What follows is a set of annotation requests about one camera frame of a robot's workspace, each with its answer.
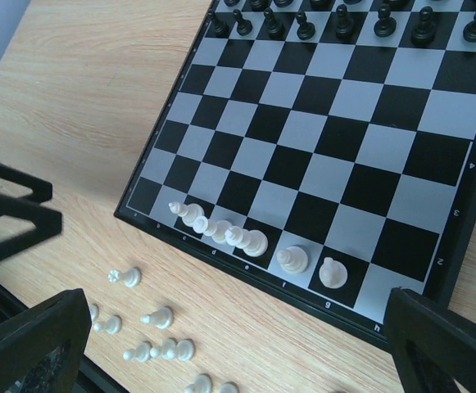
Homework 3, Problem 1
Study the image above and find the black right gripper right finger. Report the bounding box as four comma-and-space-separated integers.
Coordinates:
384, 288, 476, 392

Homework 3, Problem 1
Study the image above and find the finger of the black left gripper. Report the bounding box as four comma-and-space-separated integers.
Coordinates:
0, 193, 62, 261
0, 163, 52, 203

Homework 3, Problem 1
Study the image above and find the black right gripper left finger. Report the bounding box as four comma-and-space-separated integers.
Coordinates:
0, 288, 91, 392

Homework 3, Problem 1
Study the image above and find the white rook piece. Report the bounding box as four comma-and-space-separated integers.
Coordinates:
108, 267, 142, 287

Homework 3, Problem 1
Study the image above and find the white knight piece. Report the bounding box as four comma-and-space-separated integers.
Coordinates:
319, 257, 348, 289

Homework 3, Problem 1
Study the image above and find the white bishop piece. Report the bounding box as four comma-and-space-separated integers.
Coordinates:
276, 246, 309, 274
168, 201, 205, 228

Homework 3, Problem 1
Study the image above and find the white queen piece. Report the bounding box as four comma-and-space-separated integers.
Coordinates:
193, 215, 232, 244

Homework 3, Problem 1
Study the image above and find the white king piece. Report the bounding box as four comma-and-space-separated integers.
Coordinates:
224, 226, 268, 257

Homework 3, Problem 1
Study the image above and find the black silver chess board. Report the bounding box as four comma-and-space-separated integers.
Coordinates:
115, 1, 476, 348

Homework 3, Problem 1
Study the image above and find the black rook piece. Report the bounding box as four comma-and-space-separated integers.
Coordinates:
224, 0, 239, 7

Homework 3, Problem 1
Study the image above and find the black knight piece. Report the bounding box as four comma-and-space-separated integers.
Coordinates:
248, 0, 269, 11

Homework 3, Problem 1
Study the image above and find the black bishop piece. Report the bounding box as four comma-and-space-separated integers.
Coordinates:
274, 0, 293, 8

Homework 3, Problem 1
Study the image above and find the black front frame rail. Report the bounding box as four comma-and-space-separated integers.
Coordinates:
0, 284, 124, 392

